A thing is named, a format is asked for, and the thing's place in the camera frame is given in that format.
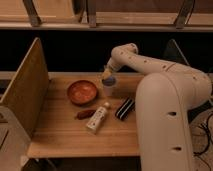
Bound right dark side panel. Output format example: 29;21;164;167
163;39;189;65

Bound blue-white sponge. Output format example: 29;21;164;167
102;76;116;86

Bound left wooden side panel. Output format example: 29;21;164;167
0;37;49;140

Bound black floor cables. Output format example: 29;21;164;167
191;111;213;171

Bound orange-brown bowl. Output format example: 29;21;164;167
67;80;98;106

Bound white ceramic cup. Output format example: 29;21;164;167
102;84;116;97

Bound wooden shelf with brackets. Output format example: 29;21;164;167
0;0;213;33

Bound white tube bottle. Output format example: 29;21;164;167
86;102;110;133

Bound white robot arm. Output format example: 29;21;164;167
102;43;212;171

